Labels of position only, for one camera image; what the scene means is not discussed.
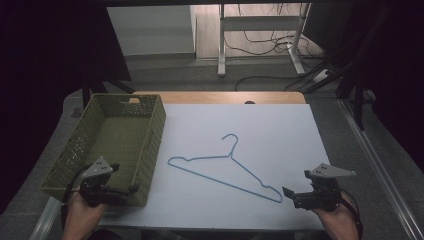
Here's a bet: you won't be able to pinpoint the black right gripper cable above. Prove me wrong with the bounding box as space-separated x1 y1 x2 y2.
339 189 365 240

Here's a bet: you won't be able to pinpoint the white table mat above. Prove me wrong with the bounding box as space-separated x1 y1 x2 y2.
98 102 331 232

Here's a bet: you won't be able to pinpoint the person's right hand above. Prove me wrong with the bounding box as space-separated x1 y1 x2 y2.
312 192 361 231

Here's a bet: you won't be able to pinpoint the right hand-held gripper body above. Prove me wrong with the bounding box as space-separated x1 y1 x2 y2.
292 162 357 212

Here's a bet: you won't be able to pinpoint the white cabinet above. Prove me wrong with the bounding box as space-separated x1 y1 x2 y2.
106 4 198 58

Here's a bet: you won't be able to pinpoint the white metal desk frame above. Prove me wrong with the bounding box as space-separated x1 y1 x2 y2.
217 3 312 78

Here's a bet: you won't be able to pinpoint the short metal floor rail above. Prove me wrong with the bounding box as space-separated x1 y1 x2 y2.
29 195 63 240

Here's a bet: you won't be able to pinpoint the olive green woven plastic basket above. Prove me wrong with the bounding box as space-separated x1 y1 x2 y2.
40 92 167 208

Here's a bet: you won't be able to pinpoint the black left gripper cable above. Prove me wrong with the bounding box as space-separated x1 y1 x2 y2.
60 165 92 232

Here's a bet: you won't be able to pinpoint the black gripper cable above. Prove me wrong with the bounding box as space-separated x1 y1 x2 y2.
60 165 92 232
339 189 365 240

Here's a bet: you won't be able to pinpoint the person's left hand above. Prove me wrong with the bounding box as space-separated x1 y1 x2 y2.
62 191 108 231

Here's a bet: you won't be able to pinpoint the dark curtain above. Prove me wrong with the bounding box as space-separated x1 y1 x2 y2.
0 0 132 215
302 0 424 173

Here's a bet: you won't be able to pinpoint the white power strip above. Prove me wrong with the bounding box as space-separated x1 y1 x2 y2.
312 68 332 83

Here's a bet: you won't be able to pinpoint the blue wire clothes hanger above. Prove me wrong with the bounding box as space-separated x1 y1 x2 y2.
167 133 284 204

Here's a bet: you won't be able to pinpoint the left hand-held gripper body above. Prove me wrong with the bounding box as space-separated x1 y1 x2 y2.
79 156 130 208

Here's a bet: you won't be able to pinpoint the black floor cables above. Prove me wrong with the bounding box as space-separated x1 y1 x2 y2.
222 3 338 93

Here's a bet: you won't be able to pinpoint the black stand legs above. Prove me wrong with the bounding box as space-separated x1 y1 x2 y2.
334 64 376 132
80 78 137 108

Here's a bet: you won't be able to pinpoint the long metal floor rail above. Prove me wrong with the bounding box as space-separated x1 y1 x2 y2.
337 99 424 240

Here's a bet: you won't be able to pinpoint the wooden table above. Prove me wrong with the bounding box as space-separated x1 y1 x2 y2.
127 91 307 105

